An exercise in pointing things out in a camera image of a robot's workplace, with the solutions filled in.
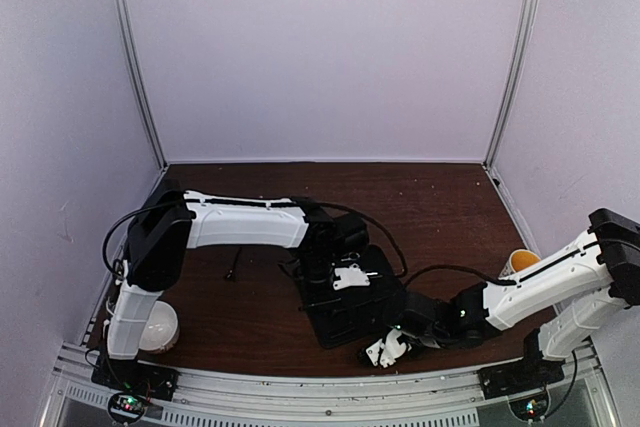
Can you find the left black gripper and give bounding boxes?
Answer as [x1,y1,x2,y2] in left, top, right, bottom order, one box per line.
[300,252,344,319]

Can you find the black zip tool case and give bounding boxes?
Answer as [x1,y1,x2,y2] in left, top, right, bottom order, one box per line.
[300,245,402,349]

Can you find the black hair clip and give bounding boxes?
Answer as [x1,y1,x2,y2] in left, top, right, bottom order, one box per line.
[224,247,243,282]

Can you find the silver hair scissors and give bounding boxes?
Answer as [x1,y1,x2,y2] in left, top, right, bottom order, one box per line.
[344,252,360,261]

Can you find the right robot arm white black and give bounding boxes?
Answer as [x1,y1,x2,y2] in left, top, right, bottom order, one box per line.
[379,208,639,389]

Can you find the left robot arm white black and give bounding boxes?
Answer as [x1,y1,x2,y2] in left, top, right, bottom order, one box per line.
[103,180,371,391]

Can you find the white mug yellow inside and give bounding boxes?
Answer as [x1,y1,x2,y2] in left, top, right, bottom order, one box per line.
[498,249,540,279]

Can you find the right circuit board with leds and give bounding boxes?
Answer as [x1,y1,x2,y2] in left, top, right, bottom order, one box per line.
[509,392,550,423]

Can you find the circuit board with leds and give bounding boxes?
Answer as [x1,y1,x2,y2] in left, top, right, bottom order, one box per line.
[509,392,550,423]
[107,392,149,423]

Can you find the white ceramic bowl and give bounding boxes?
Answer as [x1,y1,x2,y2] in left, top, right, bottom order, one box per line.
[139,301,180,354]

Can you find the left circuit board with leds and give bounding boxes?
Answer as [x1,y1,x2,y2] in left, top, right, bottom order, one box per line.
[107,392,149,423]

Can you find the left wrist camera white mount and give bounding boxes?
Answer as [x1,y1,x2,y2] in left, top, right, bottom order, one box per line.
[332,266,370,291]

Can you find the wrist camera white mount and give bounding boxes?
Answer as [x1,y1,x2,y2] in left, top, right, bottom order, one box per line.
[362,330,411,369]
[332,266,370,291]

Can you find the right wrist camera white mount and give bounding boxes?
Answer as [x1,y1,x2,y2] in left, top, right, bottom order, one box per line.
[362,330,411,369]

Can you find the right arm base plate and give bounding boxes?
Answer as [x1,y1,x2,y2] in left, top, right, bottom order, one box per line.
[478,350,565,399]

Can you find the aluminium front rail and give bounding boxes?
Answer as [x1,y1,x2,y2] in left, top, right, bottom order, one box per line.
[36,332,622,426]

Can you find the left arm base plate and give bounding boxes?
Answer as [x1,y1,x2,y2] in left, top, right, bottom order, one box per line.
[91,348,179,401]

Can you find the left aluminium frame post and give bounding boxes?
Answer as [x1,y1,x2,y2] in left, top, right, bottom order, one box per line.
[114,0,168,170]

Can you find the aluminium frame post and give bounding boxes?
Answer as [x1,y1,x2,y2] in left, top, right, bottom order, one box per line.
[483,0,539,171]
[114,0,168,170]

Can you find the right aluminium frame post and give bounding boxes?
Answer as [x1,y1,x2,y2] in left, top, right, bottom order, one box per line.
[483,0,539,171]

